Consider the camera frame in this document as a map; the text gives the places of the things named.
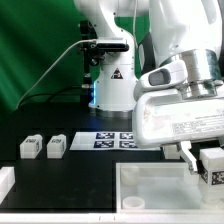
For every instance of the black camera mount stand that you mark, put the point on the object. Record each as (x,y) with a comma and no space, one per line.
(87,32)

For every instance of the white square tabletop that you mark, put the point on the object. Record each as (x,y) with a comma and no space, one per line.
(161,188)

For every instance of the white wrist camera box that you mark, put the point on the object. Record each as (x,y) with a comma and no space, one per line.
(165,77)

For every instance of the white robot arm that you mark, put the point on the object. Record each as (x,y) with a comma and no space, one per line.
(159,66)

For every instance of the white left obstacle block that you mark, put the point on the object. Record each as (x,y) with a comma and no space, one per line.
(7,180)

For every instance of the paper sheet with markers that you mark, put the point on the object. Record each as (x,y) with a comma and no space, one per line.
(104,140)

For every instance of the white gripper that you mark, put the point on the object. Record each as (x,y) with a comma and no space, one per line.
(163,117)

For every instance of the black camera on stand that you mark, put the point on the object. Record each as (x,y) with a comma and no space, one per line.
(110,45)

